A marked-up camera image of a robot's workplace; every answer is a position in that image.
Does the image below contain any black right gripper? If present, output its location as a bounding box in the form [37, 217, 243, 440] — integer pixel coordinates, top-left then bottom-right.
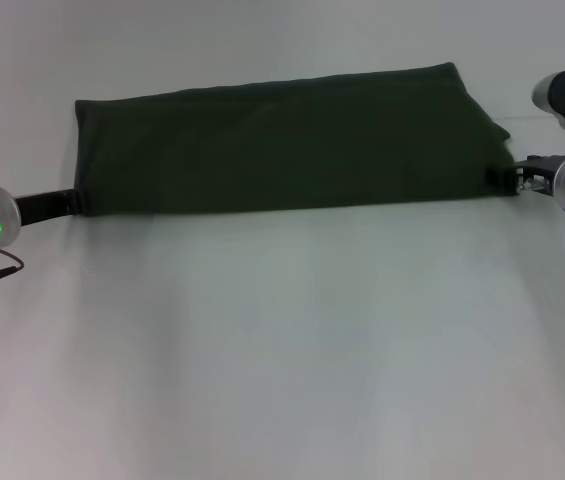
[485, 155, 564, 195]

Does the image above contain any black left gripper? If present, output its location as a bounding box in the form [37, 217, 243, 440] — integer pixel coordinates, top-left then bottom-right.
[13, 186, 90, 227]

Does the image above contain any dark green shirt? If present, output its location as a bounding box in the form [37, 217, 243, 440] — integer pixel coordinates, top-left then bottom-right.
[73, 61, 519, 218]

